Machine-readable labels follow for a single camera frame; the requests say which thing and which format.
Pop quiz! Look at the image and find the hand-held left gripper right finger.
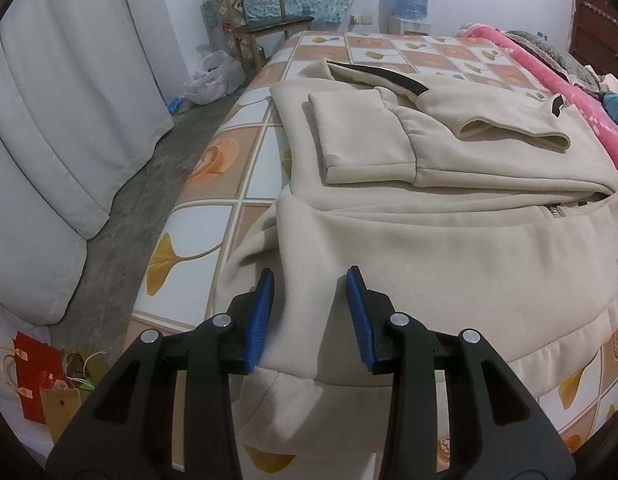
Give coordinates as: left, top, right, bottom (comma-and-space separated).
345, 266, 576, 480

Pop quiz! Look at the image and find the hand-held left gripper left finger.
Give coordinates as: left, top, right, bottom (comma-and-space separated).
46, 267, 276, 480

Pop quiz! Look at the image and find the cream zip jacket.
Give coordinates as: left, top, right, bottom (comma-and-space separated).
216, 57, 618, 463

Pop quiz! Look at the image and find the dark gift bag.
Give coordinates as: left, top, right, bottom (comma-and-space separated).
64, 352, 110, 392

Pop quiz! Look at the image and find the brown paper bag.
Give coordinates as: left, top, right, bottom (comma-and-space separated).
40, 385, 92, 443

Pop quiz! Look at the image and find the red gift bag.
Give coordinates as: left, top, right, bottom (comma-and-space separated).
14, 331, 60, 423

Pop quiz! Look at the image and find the white plastic bag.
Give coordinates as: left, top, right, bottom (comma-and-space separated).
184, 50, 245, 106

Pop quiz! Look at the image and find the white curtain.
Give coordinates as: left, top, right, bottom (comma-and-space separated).
0, 0, 190, 326

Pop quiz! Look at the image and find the white water dispenser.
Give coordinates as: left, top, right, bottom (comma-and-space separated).
389, 16, 432, 37

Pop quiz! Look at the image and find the wooden chair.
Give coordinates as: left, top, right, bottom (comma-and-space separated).
216, 0, 315, 73

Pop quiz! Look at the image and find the pink floral blanket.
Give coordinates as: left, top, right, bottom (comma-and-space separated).
451, 22, 618, 183

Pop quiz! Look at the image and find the grey fluffy blanket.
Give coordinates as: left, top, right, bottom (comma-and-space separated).
506, 30, 602, 93

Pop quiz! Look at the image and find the brown wooden door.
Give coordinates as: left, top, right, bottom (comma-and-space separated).
572, 0, 618, 78

